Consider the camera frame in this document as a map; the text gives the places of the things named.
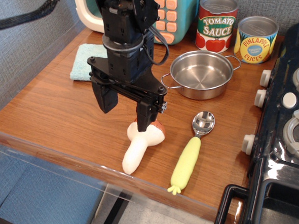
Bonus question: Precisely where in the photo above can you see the black toy stove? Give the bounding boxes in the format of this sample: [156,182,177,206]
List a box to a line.
[214,23,299,224]

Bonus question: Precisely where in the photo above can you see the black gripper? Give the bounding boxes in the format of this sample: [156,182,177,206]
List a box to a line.
[88,42,167,132]

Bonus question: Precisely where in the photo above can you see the yellow handled metal spoon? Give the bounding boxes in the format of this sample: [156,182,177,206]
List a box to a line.
[167,111,215,195]

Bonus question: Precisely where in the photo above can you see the plush mushroom toy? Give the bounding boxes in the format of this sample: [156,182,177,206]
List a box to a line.
[122,120,166,175]

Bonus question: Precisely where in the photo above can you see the tomato sauce can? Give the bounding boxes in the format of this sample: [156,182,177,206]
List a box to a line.
[196,0,239,53]

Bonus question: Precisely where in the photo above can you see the teal toy microwave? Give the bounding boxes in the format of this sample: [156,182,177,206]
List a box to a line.
[74,0,199,45]

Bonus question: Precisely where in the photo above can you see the clear acrylic barrier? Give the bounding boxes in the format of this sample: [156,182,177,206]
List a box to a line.
[0,145,213,224]

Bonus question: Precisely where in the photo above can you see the small steel pot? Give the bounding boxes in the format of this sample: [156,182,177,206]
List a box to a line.
[161,50,242,100]

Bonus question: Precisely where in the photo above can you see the pineapple slices can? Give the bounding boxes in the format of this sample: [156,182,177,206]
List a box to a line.
[234,16,279,64]

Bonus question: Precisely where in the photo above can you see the light blue rag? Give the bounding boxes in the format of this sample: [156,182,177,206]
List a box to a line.
[67,42,110,83]

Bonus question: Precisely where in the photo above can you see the black sleeved cable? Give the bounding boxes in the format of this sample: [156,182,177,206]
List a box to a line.
[0,0,66,32]

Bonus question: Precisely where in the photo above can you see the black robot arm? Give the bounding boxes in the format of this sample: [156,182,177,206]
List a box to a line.
[88,0,169,132]

